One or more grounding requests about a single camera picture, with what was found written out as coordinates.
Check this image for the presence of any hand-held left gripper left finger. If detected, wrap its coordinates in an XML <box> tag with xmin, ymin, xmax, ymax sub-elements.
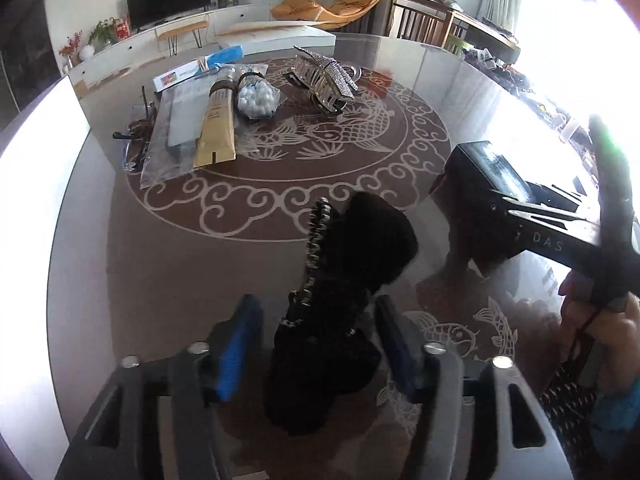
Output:
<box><xmin>55</xmin><ymin>294</ymin><xmax>266</xmax><ymax>480</ymax></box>

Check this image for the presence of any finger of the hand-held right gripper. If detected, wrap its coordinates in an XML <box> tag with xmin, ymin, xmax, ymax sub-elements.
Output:
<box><xmin>501</xmin><ymin>197</ymin><xmax>607</xmax><ymax>262</ymax></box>
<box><xmin>527</xmin><ymin>182</ymin><xmax>588</xmax><ymax>203</ymax></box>

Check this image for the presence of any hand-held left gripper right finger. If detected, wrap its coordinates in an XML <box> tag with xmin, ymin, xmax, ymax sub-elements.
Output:
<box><xmin>374</xmin><ymin>295</ymin><xmax>576</xmax><ymax>480</ymax></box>

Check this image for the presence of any black fuzzy chain bag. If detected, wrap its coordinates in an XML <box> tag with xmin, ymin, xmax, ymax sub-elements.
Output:
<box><xmin>262</xmin><ymin>191</ymin><xmax>420</xmax><ymax>436</ymax></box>

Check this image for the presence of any black box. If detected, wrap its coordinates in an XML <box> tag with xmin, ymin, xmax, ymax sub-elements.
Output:
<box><xmin>440</xmin><ymin>140</ymin><xmax>533</xmax><ymax>266</ymax></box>

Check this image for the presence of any person's right hand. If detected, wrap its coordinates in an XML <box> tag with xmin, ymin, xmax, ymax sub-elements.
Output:
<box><xmin>557</xmin><ymin>270</ymin><xmax>640</xmax><ymax>397</ymax></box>

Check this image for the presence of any clutter of small things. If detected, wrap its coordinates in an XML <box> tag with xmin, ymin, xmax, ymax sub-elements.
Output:
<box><xmin>460</xmin><ymin>42</ymin><xmax>601</xmax><ymax>141</ymax></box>

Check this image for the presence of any person's patterned dark clothing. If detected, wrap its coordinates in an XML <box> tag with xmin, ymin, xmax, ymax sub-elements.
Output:
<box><xmin>540</xmin><ymin>365</ymin><xmax>601</xmax><ymax>480</ymax></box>

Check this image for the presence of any wooden side desk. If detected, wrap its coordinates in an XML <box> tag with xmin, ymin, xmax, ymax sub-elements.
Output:
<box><xmin>435</xmin><ymin>0</ymin><xmax>521</xmax><ymax>61</ymax></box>

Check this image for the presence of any wooden chair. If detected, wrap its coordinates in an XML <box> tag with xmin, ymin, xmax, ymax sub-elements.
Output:
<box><xmin>387</xmin><ymin>0</ymin><xmax>456</xmax><ymax>46</ymax></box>

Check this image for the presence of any gold tube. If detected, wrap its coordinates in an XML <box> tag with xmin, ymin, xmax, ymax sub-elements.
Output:
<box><xmin>193</xmin><ymin>66</ymin><xmax>240</xmax><ymax>170</ymax></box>

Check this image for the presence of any clear plastic bag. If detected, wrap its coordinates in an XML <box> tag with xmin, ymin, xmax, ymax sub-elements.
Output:
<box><xmin>140</xmin><ymin>80</ymin><xmax>261</xmax><ymax>190</ymax></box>

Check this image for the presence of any rhinestone hair claw clip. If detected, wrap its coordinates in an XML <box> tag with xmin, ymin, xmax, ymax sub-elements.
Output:
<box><xmin>282</xmin><ymin>46</ymin><xmax>361</xmax><ymax>113</ymax></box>

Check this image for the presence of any bag of cotton balls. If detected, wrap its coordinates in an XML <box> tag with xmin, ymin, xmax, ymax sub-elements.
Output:
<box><xmin>235</xmin><ymin>71</ymin><xmax>282</xmax><ymax>121</ymax></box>

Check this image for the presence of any white panel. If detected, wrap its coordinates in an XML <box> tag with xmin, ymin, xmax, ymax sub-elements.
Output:
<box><xmin>0</xmin><ymin>75</ymin><xmax>93</xmax><ymax>331</ymax></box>

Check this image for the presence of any orange lounge chair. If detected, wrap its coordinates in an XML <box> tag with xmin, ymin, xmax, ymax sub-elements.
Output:
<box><xmin>270</xmin><ymin>0</ymin><xmax>388</xmax><ymax>31</ymax></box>

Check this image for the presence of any white box with colourful label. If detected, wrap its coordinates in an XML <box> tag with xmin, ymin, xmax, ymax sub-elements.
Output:
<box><xmin>152</xmin><ymin>57</ymin><xmax>221</xmax><ymax>95</ymax></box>

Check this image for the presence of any blue packet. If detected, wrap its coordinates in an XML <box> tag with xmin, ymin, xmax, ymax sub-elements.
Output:
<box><xmin>205</xmin><ymin>45</ymin><xmax>246</xmax><ymax>68</ymax></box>

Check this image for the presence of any white television cabinet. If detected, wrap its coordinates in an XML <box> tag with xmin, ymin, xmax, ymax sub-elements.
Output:
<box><xmin>67</xmin><ymin>2</ymin><xmax>273</xmax><ymax>80</ymax></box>

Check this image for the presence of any wooden bench with hairpin legs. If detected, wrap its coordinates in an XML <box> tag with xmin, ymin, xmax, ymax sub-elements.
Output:
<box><xmin>157</xmin><ymin>19</ymin><xmax>210</xmax><ymax>57</ymax></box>

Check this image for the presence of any bushy potted plant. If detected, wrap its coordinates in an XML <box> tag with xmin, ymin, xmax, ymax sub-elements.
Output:
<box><xmin>87</xmin><ymin>17</ymin><xmax>121</xmax><ymax>51</ymax></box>

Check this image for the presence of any red flower arrangement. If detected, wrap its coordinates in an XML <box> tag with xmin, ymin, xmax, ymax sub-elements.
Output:
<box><xmin>59</xmin><ymin>30</ymin><xmax>85</xmax><ymax>68</ymax></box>

